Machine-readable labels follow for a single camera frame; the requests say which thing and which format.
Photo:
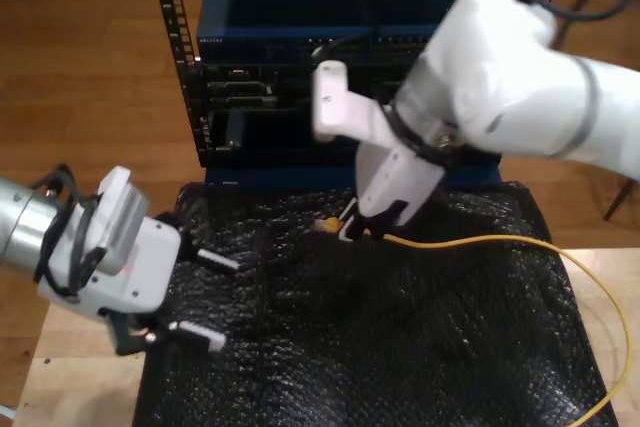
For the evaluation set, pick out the small white object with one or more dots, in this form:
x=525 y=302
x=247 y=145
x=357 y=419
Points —
x=6 y=412

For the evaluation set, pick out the blue base panel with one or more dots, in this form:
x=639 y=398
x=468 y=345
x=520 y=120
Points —
x=275 y=177

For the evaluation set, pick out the black bubble mat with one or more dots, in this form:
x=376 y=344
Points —
x=350 y=347

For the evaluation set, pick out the black rack server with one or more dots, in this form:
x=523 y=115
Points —
x=250 y=87

